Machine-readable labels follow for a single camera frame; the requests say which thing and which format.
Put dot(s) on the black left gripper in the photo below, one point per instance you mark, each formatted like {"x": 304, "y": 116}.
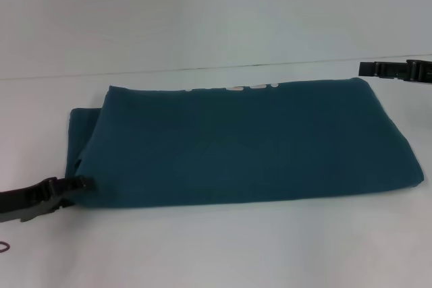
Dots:
{"x": 23, "y": 202}

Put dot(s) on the blue shirt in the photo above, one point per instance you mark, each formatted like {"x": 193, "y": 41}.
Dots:
{"x": 236, "y": 146}

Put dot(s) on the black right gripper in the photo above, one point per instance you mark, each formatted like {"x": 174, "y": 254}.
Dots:
{"x": 421, "y": 70}

